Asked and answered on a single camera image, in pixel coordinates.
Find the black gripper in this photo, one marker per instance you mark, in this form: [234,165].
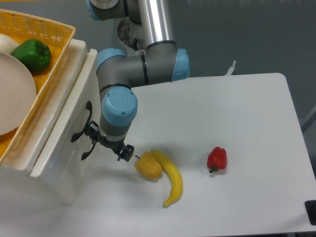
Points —
[124,152]

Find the white drawer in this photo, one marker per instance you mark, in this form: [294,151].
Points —
[59,169]

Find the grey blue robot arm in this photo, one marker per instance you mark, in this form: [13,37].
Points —
[117,74]

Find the white drawer cabinet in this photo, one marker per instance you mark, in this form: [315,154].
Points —
[15,170]

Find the yellow bell pepper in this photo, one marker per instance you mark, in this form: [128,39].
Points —
[148,166]

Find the yellow banana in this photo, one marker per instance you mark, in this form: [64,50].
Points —
[174,176]

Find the beige round plate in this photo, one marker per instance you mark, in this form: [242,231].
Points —
[17,93]

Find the red bell pepper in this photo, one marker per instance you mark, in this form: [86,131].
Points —
[217,160]

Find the green bell pepper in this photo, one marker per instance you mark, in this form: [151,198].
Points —
[33,54]

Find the yellow woven basket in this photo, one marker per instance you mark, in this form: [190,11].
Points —
[21,26]

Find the white onion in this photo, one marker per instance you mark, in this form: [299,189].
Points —
[7,44]

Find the black object at table edge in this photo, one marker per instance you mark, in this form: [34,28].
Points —
[310,206]

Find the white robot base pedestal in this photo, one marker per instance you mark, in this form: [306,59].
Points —
[131,36]

